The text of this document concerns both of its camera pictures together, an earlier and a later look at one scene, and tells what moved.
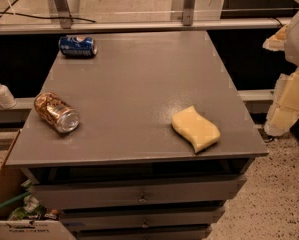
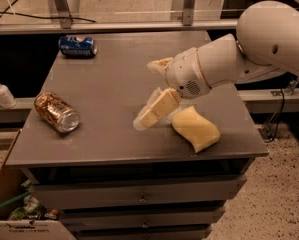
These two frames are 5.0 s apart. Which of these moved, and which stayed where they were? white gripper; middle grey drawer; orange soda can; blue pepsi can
Moved: white gripper
Stayed: middle grey drawer; blue pepsi can; orange soda can
